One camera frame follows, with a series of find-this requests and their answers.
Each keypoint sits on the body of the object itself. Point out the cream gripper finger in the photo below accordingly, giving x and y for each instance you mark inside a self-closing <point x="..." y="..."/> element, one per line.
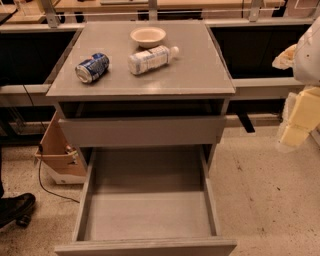
<point x="301" y="115"/>
<point x="285" y="59"/>

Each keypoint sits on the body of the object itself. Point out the clear plastic bottle blue label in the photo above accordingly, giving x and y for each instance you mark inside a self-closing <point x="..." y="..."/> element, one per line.
<point x="150" y="59"/>

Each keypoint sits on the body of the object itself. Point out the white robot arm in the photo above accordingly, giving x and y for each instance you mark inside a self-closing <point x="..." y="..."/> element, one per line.
<point x="306" y="63"/>

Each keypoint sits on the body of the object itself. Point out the grey top drawer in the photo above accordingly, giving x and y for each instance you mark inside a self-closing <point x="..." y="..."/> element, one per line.
<point x="131" y="132"/>

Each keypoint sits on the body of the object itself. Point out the grey drawer cabinet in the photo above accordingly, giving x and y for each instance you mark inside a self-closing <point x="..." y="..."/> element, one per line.
<point x="196" y="83"/>

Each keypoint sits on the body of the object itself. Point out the open grey middle drawer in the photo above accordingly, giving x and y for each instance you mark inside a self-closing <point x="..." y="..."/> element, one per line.
<point x="148" y="202"/>

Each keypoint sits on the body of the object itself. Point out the white paper bowl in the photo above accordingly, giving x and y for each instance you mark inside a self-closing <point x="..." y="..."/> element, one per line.
<point x="148" y="37"/>

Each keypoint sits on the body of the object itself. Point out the blue soda can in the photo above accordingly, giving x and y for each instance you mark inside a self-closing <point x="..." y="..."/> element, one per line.
<point x="93" y="68"/>

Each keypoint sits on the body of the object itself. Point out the cardboard box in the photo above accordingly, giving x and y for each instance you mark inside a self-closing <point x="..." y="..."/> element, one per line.
<point x="62" y="160"/>

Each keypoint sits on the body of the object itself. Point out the black chair caster wheel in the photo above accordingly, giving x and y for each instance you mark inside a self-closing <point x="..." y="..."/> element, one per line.
<point x="24" y="220"/>

